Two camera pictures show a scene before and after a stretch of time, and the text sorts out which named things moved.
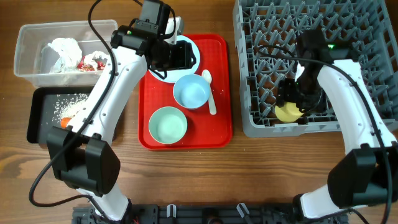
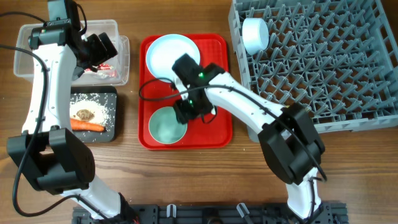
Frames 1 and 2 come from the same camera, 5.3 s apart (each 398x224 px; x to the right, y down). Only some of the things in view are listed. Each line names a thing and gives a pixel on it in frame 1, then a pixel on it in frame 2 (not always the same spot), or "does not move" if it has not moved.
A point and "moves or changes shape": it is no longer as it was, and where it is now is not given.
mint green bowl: (168, 125) does not move
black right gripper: (284, 94) → (183, 112)
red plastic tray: (204, 131) does not move
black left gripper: (187, 59) → (103, 53)
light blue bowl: (191, 91) moves or changes shape
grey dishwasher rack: (267, 32) does not move
